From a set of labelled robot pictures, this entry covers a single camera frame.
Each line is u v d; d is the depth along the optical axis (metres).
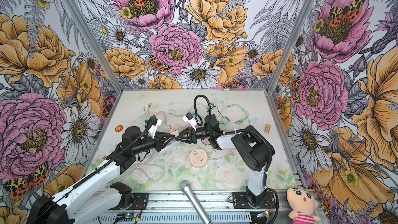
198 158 0.85
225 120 1.02
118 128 0.99
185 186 0.75
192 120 0.77
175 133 0.77
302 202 0.68
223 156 0.89
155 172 0.83
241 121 1.05
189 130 0.75
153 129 0.73
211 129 0.71
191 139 0.75
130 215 0.71
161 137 0.69
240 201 0.74
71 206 0.43
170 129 0.76
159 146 0.69
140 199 0.75
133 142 0.53
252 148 0.50
